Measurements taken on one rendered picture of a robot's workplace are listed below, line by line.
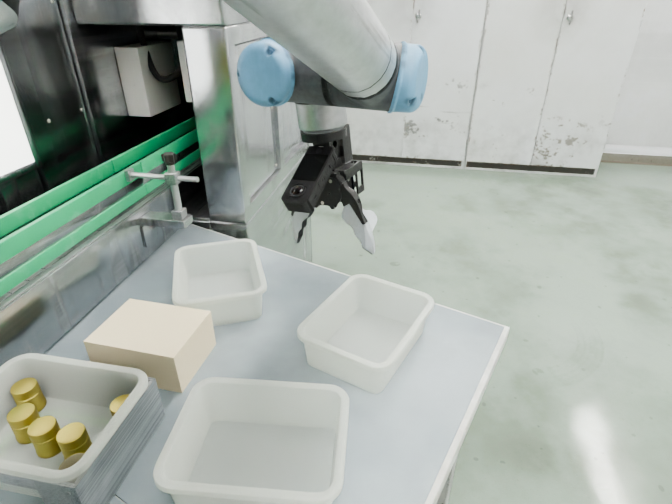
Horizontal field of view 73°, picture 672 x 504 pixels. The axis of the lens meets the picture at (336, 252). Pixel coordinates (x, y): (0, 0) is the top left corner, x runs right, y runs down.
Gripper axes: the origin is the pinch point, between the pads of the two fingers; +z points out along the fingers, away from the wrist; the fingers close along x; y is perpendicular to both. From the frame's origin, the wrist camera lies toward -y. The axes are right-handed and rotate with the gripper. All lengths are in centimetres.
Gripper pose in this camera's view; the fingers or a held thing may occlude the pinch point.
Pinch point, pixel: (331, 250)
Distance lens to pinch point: 77.5
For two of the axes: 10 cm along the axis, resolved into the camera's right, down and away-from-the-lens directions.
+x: -8.6, -1.3, 4.9
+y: 4.9, -4.3, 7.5
